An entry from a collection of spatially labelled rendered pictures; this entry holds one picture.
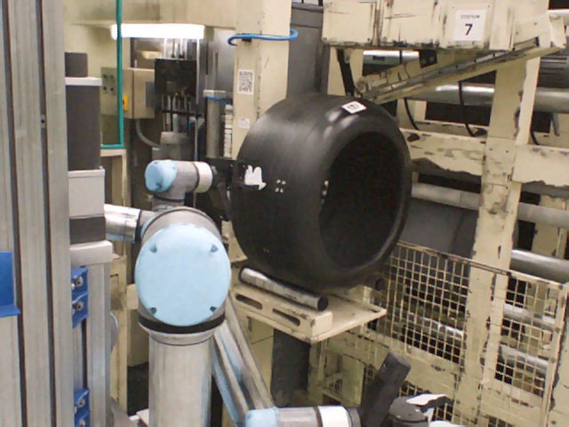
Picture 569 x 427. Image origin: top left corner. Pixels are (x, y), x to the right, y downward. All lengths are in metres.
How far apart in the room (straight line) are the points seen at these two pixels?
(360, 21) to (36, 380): 1.47
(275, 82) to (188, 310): 1.38
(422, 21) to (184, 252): 1.35
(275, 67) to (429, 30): 0.49
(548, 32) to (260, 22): 0.82
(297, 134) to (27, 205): 0.90
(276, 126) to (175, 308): 1.08
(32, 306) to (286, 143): 0.90
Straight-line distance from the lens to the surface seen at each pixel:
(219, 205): 1.64
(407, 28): 2.02
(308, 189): 1.70
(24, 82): 1.01
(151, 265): 0.79
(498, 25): 1.92
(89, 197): 1.14
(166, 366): 0.87
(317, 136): 1.73
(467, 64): 2.06
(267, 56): 2.06
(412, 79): 2.16
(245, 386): 1.05
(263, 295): 2.01
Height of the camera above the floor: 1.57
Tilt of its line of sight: 14 degrees down
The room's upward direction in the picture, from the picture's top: 3 degrees clockwise
